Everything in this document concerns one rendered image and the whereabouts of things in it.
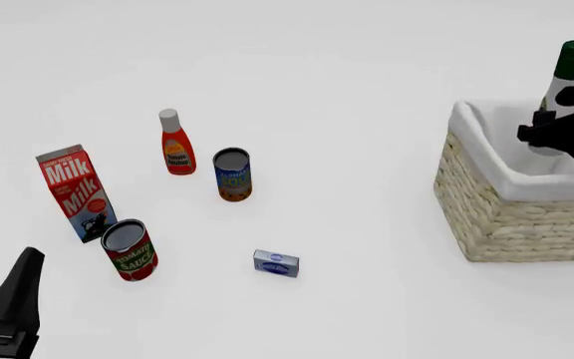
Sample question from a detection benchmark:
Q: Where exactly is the pale wicker basket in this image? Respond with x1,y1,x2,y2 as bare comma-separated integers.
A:
433,99,574,263

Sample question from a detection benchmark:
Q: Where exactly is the small grey-blue printed box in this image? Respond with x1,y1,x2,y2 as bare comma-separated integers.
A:
252,248,301,279

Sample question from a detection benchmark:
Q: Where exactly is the blue soup can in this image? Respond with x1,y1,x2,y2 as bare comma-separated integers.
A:
212,147,254,203

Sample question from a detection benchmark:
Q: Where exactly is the red milk carton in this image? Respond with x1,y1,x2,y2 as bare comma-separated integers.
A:
35,144,119,244

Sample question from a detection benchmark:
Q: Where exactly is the red tomato sauce can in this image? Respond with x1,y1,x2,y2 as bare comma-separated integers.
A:
100,218,159,282

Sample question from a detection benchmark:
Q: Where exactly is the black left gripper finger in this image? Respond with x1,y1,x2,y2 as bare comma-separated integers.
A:
0,245,47,327

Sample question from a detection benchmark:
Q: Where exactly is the red ketchup bottle white cap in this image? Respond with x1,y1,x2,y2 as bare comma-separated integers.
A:
158,108,197,177

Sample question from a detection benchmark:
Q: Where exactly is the white cloth basket liner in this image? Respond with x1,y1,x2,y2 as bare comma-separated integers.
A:
449,99,574,203

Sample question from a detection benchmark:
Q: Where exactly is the salad dressing bottle green cap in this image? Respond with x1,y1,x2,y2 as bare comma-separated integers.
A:
528,39,574,158

